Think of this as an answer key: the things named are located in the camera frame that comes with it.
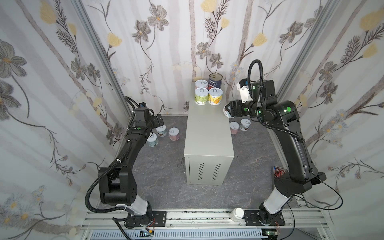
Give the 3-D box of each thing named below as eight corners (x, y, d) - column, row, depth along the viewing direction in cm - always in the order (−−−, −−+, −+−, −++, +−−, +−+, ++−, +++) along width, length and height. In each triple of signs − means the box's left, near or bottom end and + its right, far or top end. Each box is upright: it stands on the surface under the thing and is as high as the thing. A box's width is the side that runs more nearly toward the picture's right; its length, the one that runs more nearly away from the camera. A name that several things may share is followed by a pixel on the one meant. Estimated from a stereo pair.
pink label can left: (168, 141, 107) (167, 136, 103) (169, 131, 113) (168, 126, 108) (178, 141, 107) (178, 136, 103) (179, 131, 113) (179, 126, 109)
